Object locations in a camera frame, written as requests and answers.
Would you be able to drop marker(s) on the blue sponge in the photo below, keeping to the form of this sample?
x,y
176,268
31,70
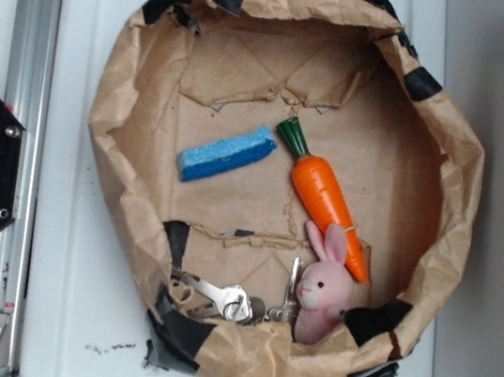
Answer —
x,y
225,155

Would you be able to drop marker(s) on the orange toy carrot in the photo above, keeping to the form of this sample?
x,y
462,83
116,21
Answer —
x,y
321,194

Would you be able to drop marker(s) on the silver key bunch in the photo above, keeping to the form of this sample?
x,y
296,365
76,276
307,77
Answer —
x,y
230,303

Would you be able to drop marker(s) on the pink plush bunny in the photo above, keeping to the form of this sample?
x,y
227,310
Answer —
x,y
325,288

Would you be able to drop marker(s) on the single silver key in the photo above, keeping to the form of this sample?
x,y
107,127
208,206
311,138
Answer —
x,y
286,312

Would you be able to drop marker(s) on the brown paper bag bin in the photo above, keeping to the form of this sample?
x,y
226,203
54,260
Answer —
x,y
188,72

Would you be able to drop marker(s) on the aluminium frame rail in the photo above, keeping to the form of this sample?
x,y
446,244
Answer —
x,y
28,89

